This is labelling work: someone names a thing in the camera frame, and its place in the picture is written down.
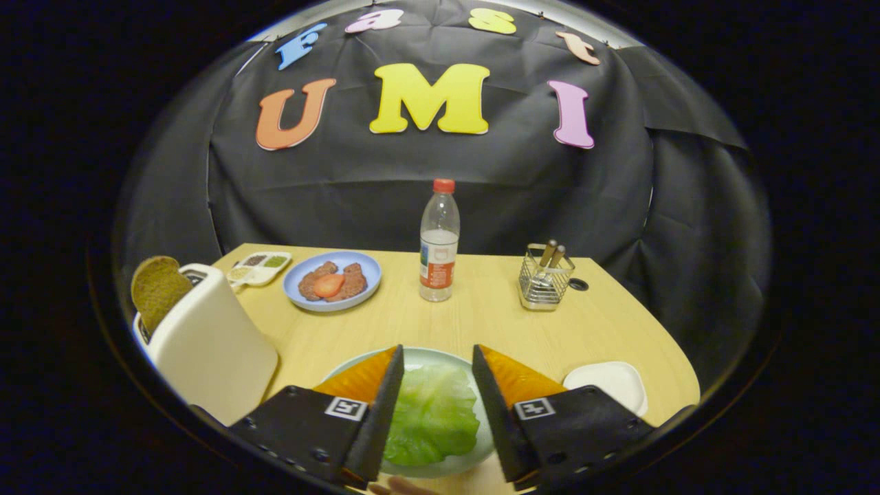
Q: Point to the brown meat patty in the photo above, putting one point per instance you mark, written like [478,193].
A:
[309,285]
[356,278]

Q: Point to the black backdrop cloth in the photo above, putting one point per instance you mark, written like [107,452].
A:
[385,179]

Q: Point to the green lettuce leaf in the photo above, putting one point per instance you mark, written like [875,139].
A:
[430,412]

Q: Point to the brown toast bread slice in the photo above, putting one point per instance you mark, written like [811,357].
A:
[159,289]

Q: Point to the white square plate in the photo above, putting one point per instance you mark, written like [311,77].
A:
[608,385]

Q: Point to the red tomato slice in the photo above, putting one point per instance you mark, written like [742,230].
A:
[328,285]

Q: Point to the clear plastic bottle red cap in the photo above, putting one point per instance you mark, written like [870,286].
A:
[438,254]

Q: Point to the pale green round plate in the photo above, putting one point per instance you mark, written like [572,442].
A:
[433,355]

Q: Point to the white toaster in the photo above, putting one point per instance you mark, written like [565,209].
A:
[213,350]

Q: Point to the blue round plate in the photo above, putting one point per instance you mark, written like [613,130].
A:
[368,268]

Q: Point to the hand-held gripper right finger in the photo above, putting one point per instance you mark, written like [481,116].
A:
[495,419]

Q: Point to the white divided condiment dish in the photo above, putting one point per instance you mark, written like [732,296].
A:
[265,273]

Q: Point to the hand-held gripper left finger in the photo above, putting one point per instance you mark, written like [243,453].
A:
[381,426]

